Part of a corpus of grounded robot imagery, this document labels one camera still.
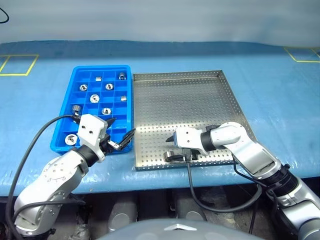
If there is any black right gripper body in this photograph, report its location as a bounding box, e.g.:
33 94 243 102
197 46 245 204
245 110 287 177
181 147 201 161

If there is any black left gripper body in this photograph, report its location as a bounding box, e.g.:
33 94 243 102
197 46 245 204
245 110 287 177
99 133 121 152

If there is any blue plastic compartment tray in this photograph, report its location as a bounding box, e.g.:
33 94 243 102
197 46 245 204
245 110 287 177
49 64 133 155

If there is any perforated steel tray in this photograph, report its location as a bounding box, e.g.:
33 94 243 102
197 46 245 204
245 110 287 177
131 69 258 172

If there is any grey rounded robot leg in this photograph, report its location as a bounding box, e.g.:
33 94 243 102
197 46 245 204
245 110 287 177
109 199 139 232
174 193 209 222

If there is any grey domed robot torso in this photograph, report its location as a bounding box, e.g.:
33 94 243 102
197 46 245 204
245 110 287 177
97 219 254 240

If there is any yellow tape square outline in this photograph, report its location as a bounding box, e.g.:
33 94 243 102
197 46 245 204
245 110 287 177
0 54 40 77
0 54 10 73

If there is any blue plastic table cover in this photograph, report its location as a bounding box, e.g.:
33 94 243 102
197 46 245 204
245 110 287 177
0 40 320 197

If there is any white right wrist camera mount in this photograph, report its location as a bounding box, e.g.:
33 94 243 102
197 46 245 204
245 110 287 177
174 126 210 156

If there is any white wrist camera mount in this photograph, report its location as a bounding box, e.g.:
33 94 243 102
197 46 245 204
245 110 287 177
76 113 109 163
174 126 210 156

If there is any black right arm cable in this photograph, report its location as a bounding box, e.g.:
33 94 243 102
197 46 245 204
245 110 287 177
185 154 291 236

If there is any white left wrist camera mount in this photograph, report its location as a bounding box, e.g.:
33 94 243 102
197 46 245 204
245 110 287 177
76 113 109 163

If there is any thin black wire loop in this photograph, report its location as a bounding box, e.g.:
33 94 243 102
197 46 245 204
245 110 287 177
0 7 10 25

